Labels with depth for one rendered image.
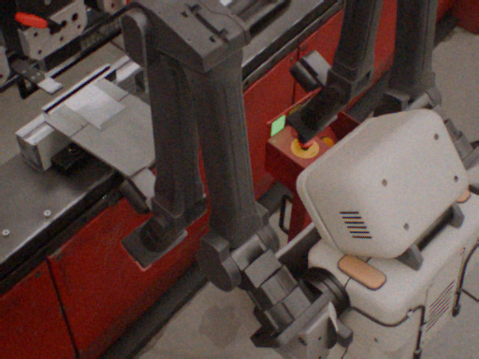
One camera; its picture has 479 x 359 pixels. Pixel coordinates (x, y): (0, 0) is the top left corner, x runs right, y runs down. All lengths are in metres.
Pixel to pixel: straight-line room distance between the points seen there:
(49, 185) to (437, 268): 0.91
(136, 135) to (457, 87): 2.02
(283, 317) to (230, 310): 1.41
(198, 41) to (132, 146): 0.76
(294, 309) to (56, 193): 0.77
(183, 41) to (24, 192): 0.92
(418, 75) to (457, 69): 2.19
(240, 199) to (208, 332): 1.47
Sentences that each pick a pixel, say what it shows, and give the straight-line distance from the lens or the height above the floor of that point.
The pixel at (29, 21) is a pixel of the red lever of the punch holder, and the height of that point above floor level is 1.30.
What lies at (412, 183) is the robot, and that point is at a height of 1.35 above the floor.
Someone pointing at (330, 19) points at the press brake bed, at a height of 0.77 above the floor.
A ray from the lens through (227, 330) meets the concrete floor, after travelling 2.41.
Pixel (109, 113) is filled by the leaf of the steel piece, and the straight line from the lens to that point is 1.61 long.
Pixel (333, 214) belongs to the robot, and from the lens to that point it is 1.04.
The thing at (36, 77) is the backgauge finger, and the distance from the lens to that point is 1.73.
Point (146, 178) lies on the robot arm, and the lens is 1.18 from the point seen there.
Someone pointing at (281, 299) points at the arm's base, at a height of 1.23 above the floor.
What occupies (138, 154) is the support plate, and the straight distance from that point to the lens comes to 1.52.
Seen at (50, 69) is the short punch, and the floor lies 1.11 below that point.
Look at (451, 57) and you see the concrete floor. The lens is 3.48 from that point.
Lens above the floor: 2.11
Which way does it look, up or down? 49 degrees down
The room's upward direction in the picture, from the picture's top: 2 degrees clockwise
